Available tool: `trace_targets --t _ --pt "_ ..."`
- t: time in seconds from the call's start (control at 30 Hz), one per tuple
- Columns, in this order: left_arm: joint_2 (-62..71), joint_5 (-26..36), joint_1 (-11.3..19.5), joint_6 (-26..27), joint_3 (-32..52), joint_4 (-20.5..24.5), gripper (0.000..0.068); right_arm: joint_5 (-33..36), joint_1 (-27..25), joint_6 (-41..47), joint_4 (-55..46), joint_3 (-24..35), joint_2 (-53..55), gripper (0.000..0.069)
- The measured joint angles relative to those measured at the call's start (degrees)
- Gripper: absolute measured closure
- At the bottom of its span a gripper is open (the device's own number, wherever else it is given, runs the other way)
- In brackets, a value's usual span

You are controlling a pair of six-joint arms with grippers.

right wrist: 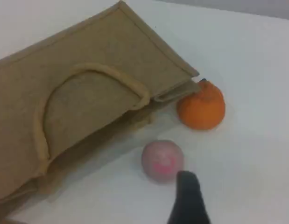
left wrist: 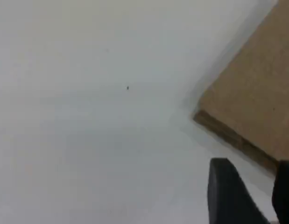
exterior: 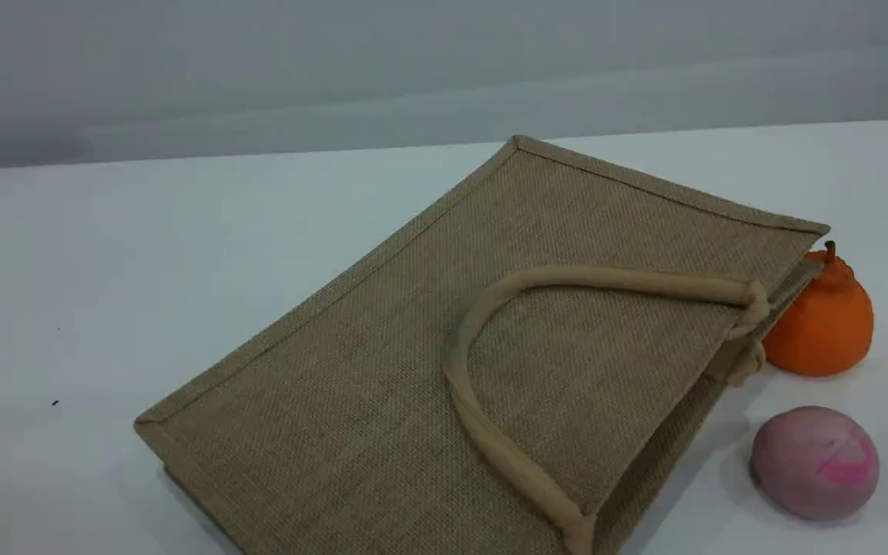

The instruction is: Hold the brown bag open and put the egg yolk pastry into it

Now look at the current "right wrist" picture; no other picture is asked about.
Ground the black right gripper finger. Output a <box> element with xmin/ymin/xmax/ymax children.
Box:
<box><xmin>166</xmin><ymin>170</ymin><xmax>211</xmax><ymax>224</ymax></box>

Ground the brown jute tote bag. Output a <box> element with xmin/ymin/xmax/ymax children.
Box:
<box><xmin>0</xmin><ymin>0</ymin><xmax>200</xmax><ymax>224</ymax></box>

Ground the pink round bun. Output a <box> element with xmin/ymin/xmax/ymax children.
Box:
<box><xmin>141</xmin><ymin>139</ymin><xmax>184</xmax><ymax>183</ymax></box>

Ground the orange tangerine with stem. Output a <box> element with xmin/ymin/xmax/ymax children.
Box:
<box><xmin>176</xmin><ymin>78</ymin><xmax>226</xmax><ymax>130</ymax></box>

